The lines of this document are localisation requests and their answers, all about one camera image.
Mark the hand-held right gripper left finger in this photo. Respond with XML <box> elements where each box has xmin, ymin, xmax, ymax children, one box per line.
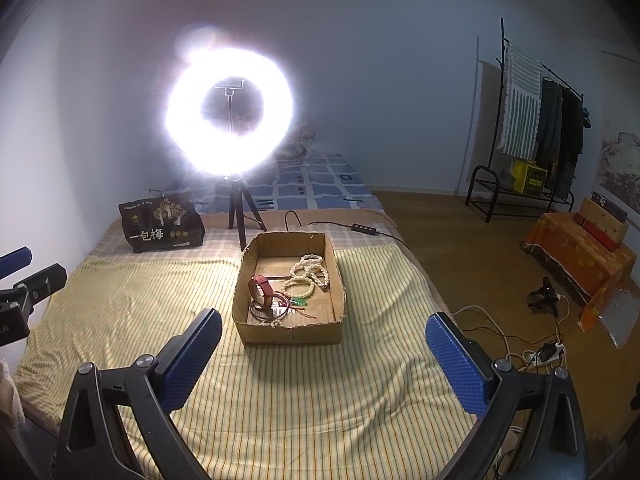
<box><xmin>52</xmin><ymin>308</ymin><xmax>223</xmax><ymax>480</ymax></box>

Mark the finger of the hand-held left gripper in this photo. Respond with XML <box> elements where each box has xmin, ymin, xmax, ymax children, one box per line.
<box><xmin>0</xmin><ymin>264</ymin><xmax>68</xmax><ymax>310</ymax></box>
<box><xmin>0</xmin><ymin>247</ymin><xmax>33</xmax><ymax>279</ymax></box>

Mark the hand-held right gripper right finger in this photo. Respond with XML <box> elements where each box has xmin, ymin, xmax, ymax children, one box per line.
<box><xmin>425</xmin><ymin>311</ymin><xmax>588</xmax><ymax>480</ymax></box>

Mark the black bangle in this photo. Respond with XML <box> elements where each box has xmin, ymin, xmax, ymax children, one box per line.
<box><xmin>250</xmin><ymin>302</ymin><xmax>290</xmax><ymax>324</ymax></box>

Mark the brown strap wristwatch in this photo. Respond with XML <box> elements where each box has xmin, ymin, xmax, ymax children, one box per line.
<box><xmin>248</xmin><ymin>274</ymin><xmax>276</xmax><ymax>318</ymax></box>

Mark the cardboard box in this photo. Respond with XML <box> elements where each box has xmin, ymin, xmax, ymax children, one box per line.
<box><xmin>231</xmin><ymin>231</ymin><xmax>347</xmax><ymax>346</ymax></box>

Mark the beige bead bracelet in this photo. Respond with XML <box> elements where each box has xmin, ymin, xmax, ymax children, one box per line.
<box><xmin>282</xmin><ymin>277</ymin><xmax>317</xmax><ymax>301</ymax></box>

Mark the red string pendant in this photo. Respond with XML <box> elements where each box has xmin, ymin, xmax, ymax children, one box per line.
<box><xmin>275</xmin><ymin>295</ymin><xmax>317</xmax><ymax>320</ymax></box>

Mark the white cloth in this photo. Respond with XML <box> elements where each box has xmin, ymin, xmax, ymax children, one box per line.
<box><xmin>0</xmin><ymin>357</ymin><xmax>26</xmax><ymax>428</ymax></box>

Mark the white power strip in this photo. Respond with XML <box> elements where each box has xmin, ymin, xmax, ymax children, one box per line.
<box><xmin>520</xmin><ymin>340</ymin><xmax>567</xmax><ymax>367</ymax></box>

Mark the small black stand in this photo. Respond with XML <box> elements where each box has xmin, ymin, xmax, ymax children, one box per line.
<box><xmin>526</xmin><ymin>277</ymin><xmax>560</xmax><ymax>317</ymax></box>

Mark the yellow striped blanket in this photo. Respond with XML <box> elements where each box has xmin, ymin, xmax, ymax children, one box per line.
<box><xmin>15</xmin><ymin>245</ymin><xmax>481</xmax><ymax>480</ymax></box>

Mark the plaid bedsheet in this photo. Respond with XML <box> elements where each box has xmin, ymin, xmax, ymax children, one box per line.
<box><xmin>90</xmin><ymin>210</ymin><xmax>401</xmax><ymax>261</ymax></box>

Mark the black snack bag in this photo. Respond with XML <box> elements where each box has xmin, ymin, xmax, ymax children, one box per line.
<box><xmin>118</xmin><ymin>191</ymin><xmax>206</xmax><ymax>254</ymax></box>

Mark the black tripod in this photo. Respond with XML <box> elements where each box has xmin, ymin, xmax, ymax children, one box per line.
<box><xmin>222</xmin><ymin>175</ymin><xmax>268</xmax><ymax>252</ymax></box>

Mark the orange cloth covered table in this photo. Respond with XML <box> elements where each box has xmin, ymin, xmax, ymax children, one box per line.
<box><xmin>522</xmin><ymin>210</ymin><xmax>638</xmax><ymax>333</ymax></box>

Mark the red box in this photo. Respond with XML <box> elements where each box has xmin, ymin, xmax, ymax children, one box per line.
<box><xmin>575</xmin><ymin>214</ymin><xmax>621</xmax><ymax>253</ymax></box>

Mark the yellow box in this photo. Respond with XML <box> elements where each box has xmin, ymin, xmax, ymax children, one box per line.
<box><xmin>510</xmin><ymin>159</ymin><xmax>548</xmax><ymax>195</ymax></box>

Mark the wooden box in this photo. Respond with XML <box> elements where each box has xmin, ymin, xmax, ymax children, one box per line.
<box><xmin>579</xmin><ymin>196</ymin><xmax>630</xmax><ymax>253</ymax></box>

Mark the blue patterned sheet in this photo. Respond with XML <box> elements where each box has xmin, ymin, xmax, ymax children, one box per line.
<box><xmin>165</xmin><ymin>152</ymin><xmax>386</xmax><ymax>213</ymax></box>

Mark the rolled floral quilt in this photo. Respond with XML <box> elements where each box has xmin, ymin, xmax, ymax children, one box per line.
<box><xmin>280</xmin><ymin>115</ymin><xmax>318</xmax><ymax>161</ymax></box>

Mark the black garment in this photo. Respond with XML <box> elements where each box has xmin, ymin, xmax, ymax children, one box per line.
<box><xmin>547</xmin><ymin>87</ymin><xmax>586</xmax><ymax>193</ymax></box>

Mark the dark green garment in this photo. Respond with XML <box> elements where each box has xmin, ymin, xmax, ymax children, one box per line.
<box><xmin>536</xmin><ymin>77</ymin><xmax>563</xmax><ymax>161</ymax></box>

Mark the striped towel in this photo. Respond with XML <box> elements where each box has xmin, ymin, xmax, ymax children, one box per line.
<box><xmin>497</xmin><ymin>42</ymin><xmax>543</xmax><ymax>158</ymax></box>

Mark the black clothes rack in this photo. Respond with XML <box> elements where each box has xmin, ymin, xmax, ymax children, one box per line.
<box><xmin>465</xmin><ymin>17</ymin><xmax>586</xmax><ymax>223</ymax></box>

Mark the white pearl necklace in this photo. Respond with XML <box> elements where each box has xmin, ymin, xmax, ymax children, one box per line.
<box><xmin>290</xmin><ymin>254</ymin><xmax>331</xmax><ymax>292</ymax></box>

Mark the black power cable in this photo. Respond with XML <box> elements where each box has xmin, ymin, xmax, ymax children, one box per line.
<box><xmin>285</xmin><ymin>210</ymin><xmax>411</xmax><ymax>248</ymax></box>

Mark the ring light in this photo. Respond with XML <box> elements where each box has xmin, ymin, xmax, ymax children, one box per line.
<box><xmin>165</xmin><ymin>45</ymin><xmax>296</xmax><ymax>176</ymax></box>

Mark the wall painting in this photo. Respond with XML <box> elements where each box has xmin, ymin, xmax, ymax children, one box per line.
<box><xmin>597</xmin><ymin>125</ymin><xmax>640</xmax><ymax>211</ymax></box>

